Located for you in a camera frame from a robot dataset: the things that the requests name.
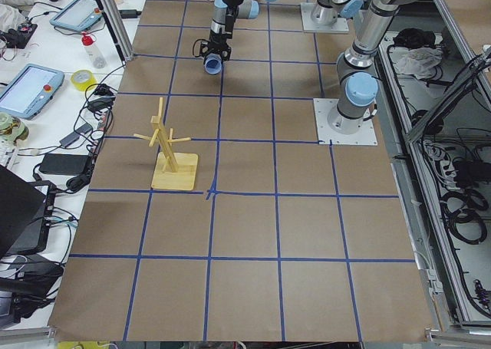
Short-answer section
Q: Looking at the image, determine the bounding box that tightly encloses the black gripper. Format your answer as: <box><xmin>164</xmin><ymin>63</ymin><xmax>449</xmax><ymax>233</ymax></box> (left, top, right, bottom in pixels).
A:
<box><xmin>198</xmin><ymin>21</ymin><xmax>231</xmax><ymax>62</ymax></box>

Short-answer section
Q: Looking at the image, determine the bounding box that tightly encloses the light blue plastic cup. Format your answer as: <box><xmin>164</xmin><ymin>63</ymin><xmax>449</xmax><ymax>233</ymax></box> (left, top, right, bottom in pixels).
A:
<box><xmin>203</xmin><ymin>54</ymin><xmax>222</xmax><ymax>75</ymax></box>

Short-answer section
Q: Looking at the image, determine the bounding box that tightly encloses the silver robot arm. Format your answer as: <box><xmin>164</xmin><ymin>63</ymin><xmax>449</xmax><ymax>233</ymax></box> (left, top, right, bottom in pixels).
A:
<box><xmin>195</xmin><ymin>0</ymin><xmax>259</xmax><ymax>74</ymax></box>
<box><xmin>267</xmin><ymin>0</ymin><xmax>416</xmax><ymax>134</ymax></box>

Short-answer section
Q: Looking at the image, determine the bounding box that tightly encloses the wooden cup holder tree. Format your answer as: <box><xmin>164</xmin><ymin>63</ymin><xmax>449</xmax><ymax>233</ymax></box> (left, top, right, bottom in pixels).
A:
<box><xmin>134</xmin><ymin>97</ymin><xmax>199</xmax><ymax>191</ymax></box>

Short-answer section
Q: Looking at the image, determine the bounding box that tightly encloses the red capped squeeze bottle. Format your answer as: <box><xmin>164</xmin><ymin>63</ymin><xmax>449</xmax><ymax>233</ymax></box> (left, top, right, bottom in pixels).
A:
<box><xmin>81</xmin><ymin>32</ymin><xmax>107</xmax><ymax>69</ymax></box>

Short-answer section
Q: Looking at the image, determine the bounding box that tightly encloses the yellow tape roll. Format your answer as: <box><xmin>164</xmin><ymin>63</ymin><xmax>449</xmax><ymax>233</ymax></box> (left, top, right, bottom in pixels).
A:
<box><xmin>71</xmin><ymin>69</ymin><xmax>97</xmax><ymax>92</ymax></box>

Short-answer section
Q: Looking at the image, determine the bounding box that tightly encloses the far teach pendant tablet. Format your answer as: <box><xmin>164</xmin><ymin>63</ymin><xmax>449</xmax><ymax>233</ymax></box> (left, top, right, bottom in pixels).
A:
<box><xmin>49</xmin><ymin>0</ymin><xmax>102</xmax><ymax>32</ymax></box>

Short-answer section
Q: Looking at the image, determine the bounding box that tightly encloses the teach pendant tablet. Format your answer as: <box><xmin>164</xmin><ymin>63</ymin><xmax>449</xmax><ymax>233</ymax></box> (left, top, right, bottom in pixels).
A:
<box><xmin>1</xmin><ymin>64</ymin><xmax>64</xmax><ymax>120</ymax></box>
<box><xmin>49</xmin><ymin>0</ymin><xmax>102</xmax><ymax>32</ymax></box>

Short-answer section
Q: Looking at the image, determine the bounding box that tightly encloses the black power adapter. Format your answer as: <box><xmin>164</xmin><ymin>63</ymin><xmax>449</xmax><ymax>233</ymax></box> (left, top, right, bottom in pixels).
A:
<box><xmin>39</xmin><ymin>153</ymin><xmax>90</xmax><ymax>176</ymax></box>

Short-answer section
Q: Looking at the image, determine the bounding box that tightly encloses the near teach pendant tablet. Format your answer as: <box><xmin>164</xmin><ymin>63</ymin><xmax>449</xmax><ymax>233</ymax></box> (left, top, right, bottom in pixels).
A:
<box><xmin>1</xmin><ymin>64</ymin><xmax>64</xmax><ymax>120</ymax></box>

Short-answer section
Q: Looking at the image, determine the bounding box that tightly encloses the white crumpled cloth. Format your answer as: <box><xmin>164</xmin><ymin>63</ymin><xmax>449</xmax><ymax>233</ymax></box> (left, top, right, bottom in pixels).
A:
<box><xmin>394</xmin><ymin>48</ymin><xmax>443</xmax><ymax>79</ymax></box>

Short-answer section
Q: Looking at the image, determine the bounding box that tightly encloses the black laptop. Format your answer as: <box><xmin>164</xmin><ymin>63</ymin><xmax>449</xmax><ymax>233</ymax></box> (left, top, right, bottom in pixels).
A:
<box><xmin>1</xmin><ymin>167</ymin><xmax>55</xmax><ymax>257</ymax></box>

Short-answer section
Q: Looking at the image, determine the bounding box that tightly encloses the aluminium frame post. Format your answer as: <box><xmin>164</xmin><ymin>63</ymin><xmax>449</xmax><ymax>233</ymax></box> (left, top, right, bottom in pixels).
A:
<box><xmin>95</xmin><ymin>0</ymin><xmax>134</xmax><ymax>62</ymax></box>

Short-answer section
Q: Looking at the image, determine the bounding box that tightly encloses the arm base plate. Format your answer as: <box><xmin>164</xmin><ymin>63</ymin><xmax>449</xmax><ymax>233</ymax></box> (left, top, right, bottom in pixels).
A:
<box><xmin>301</xmin><ymin>2</ymin><xmax>349</xmax><ymax>34</ymax></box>
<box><xmin>313</xmin><ymin>98</ymin><xmax>377</xmax><ymax>146</ymax></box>

